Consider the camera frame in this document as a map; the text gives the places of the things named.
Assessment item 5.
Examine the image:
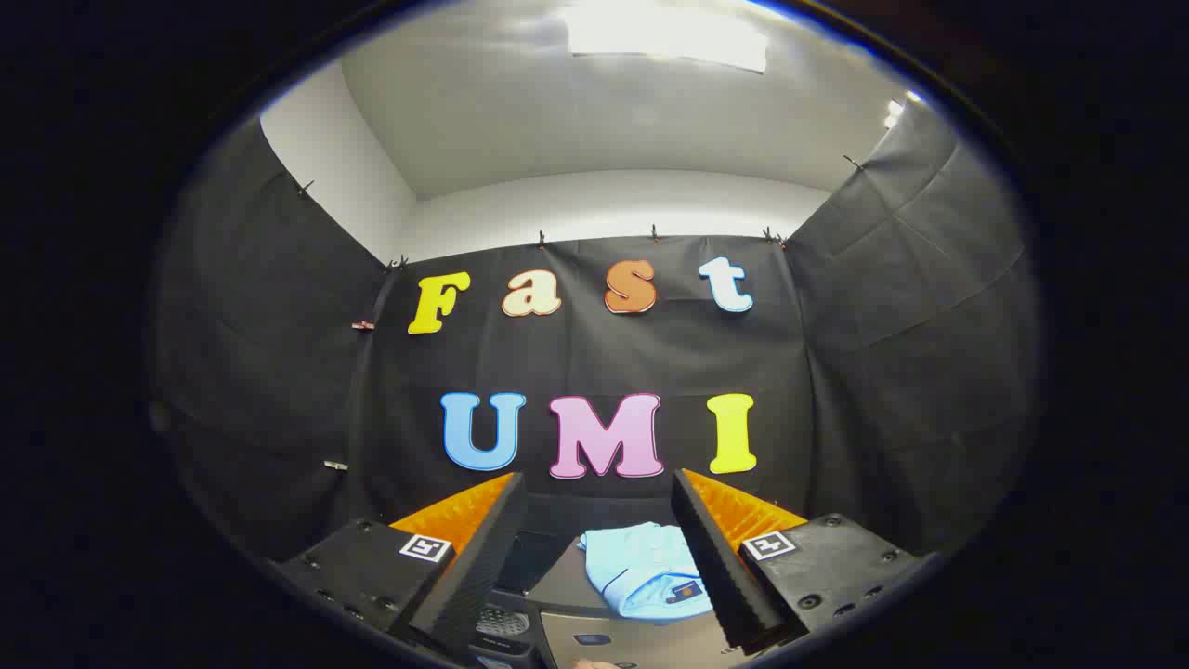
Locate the dark washing machine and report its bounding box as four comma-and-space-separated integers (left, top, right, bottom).
467, 530, 581, 669

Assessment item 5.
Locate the rectangular ceiling light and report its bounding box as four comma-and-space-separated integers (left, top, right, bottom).
565, 0, 770, 73

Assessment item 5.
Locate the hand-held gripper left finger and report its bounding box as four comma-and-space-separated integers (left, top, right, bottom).
277, 471, 529, 657

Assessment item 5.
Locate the black backdrop cloth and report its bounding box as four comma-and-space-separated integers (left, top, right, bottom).
153, 98, 1041, 570

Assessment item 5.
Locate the light blue shirt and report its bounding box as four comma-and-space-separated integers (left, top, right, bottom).
580, 522, 716, 622

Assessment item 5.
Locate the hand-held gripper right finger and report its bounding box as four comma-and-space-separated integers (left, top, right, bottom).
670, 468, 922, 657

